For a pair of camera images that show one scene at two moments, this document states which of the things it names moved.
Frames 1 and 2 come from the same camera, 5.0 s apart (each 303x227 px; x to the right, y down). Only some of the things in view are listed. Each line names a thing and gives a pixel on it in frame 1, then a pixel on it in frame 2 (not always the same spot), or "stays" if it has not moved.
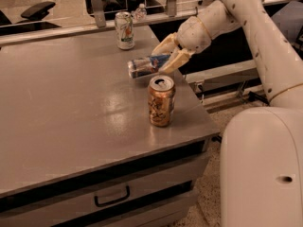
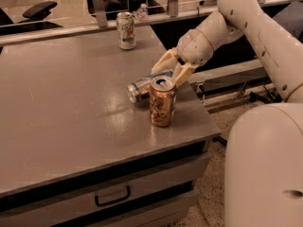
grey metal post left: x=97 y=4 stays
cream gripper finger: x=178 y=59 -> x=184 y=74
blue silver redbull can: x=139 y=67 -> x=139 y=92
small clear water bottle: x=140 y=13 stays
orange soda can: x=161 y=100 stays
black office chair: x=32 y=23 stays
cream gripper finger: x=167 y=45 -> x=166 y=62
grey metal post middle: x=171 y=0 stays
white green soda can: x=124 y=30 stays
